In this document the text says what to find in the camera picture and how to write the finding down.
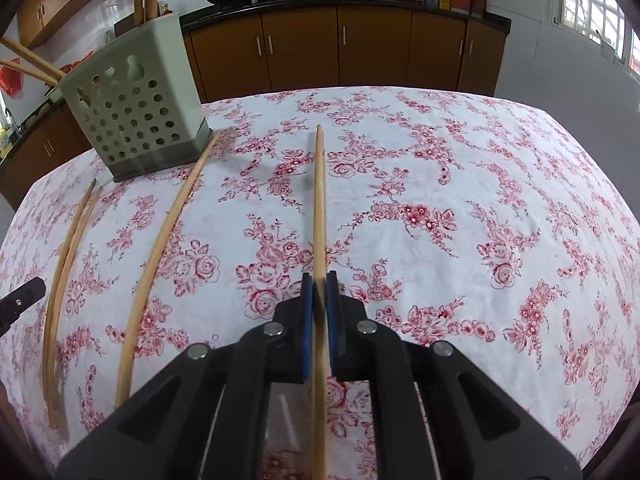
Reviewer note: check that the wooden base cabinets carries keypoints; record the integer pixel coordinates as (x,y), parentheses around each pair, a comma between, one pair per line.
(375,50)

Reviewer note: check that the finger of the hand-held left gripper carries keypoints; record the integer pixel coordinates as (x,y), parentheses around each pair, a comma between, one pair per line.
(20,302)

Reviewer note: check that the hanging red plastic bag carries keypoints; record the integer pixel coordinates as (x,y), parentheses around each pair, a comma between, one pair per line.
(10,82)

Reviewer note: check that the small red bottle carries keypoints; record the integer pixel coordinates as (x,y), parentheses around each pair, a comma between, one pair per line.
(165,9)

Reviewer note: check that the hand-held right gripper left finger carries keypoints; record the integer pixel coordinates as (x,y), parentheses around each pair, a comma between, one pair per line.
(240,385)

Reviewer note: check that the red floral tablecloth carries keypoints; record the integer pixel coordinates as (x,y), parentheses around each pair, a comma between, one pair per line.
(450,185)

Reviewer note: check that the brown kitchen cabinets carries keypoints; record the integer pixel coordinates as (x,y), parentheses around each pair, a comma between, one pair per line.
(380,4)

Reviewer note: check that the green perforated chopstick holder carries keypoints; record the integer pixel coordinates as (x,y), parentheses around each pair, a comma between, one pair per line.
(135,110)

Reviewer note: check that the window with security bars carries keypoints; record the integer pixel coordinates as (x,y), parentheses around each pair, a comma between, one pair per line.
(595,0)

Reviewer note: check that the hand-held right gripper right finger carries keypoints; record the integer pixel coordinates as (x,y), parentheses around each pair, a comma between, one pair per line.
(400,390)

